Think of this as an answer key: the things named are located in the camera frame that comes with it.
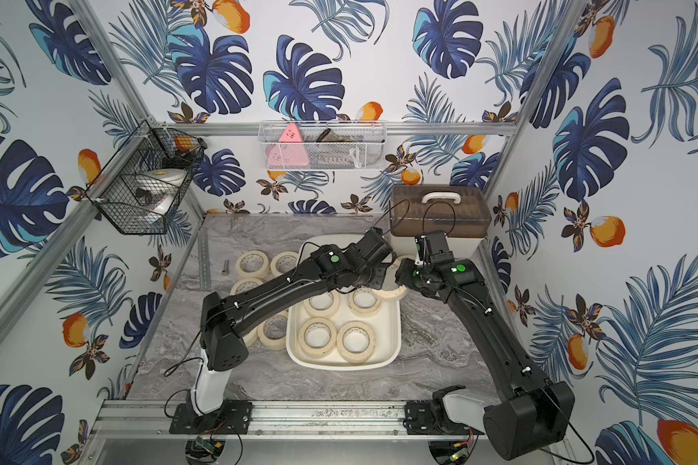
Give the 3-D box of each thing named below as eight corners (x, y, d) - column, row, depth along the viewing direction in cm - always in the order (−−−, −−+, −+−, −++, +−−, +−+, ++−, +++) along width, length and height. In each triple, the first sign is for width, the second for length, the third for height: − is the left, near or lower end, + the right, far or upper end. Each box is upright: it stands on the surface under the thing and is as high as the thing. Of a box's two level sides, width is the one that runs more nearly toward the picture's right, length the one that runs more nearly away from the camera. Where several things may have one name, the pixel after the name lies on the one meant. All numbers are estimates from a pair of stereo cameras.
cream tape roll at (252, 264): (235, 278, 104) (232, 273, 101) (242, 255, 110) (239, 250, 108) (266, 278, 104) (264, 273, 101) (271, 255, 110) (269, 250, 108)
